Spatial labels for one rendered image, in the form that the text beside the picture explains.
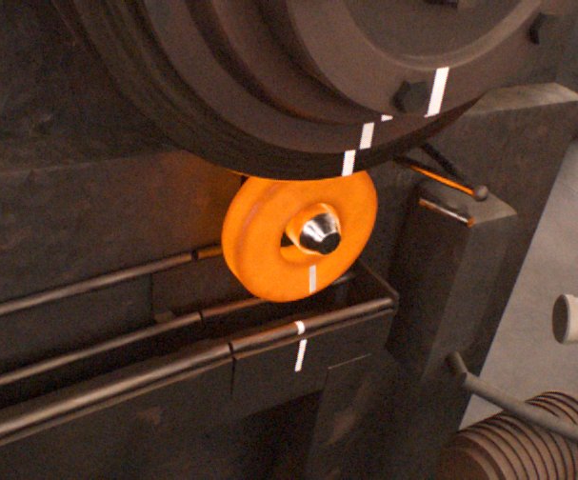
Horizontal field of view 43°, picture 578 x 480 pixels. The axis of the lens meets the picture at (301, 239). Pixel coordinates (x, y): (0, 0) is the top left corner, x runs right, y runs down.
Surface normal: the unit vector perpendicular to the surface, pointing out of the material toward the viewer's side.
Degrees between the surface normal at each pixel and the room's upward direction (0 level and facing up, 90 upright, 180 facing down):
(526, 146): 90
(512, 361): 0
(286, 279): 90
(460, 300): 90
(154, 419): 90
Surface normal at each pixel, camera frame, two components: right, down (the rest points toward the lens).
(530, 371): 0.15, -0.83
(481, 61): 0.53, 0.52
